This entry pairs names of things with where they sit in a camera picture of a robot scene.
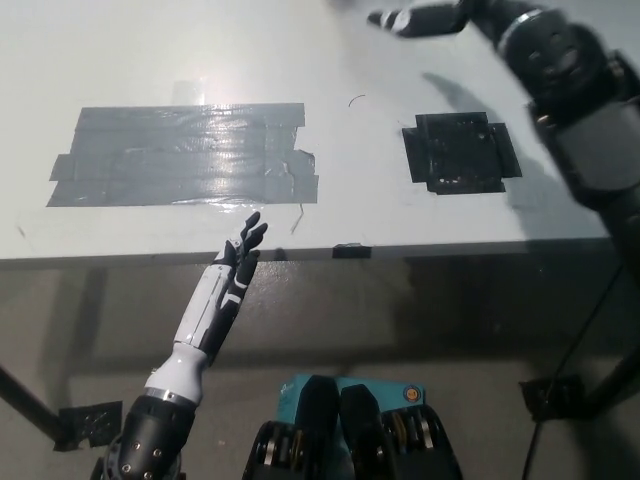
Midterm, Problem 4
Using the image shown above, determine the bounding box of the black table leg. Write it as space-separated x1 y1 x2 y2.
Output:
0 364 64 442
529 344 640 421

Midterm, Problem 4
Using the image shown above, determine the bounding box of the clear tape strip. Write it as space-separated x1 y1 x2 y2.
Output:
17 203 296 236

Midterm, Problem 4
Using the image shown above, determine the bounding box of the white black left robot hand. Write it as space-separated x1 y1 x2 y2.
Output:
143 211 270 405

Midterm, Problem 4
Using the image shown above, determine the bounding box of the black tape square patch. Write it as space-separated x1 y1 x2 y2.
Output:
401 111 523 195

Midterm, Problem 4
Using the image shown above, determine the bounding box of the grey duct tape patch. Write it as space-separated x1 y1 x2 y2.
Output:
45 102 320 208

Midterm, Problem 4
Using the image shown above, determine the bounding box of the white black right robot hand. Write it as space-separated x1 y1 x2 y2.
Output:
367 0 531 50

